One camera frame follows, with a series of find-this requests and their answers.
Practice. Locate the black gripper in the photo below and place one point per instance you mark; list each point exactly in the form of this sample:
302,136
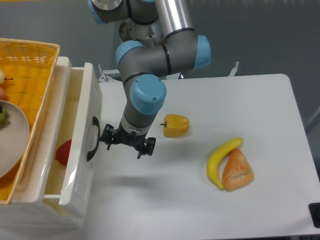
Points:
143,145

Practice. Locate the white top drawer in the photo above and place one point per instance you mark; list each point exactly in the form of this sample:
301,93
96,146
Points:
68,187

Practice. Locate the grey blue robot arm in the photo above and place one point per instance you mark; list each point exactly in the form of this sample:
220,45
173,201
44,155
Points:
142,67

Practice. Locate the white drawer cabinet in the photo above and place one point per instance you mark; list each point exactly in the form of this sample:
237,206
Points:
27,207

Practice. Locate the yellow bell pepper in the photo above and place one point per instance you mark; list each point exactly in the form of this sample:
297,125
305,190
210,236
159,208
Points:
175,125

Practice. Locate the red bell pepper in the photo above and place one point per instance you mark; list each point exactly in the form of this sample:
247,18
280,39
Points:
62,152

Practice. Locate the yellow banana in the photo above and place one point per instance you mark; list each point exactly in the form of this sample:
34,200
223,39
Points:
212,168

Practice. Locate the grey plate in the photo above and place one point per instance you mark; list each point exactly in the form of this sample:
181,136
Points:
14,137

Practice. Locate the triangular bread pastry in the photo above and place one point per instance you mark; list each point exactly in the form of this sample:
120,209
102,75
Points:
237,173

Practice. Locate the green grapes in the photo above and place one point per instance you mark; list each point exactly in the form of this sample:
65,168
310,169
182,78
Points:
4,117

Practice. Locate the yellow wicker basket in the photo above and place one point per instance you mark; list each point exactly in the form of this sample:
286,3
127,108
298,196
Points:
28,65

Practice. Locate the pink peach fruit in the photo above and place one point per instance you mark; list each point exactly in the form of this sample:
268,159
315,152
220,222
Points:
3,95

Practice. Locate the pale pear fruit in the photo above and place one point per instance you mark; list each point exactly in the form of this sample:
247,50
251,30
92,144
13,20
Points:
3,77

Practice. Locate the black object at table edge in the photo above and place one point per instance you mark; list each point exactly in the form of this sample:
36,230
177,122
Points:
314,209

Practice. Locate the dark drawer handle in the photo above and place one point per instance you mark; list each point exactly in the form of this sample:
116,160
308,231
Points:
96,139

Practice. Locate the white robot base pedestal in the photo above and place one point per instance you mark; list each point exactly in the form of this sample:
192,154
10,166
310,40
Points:
149,35

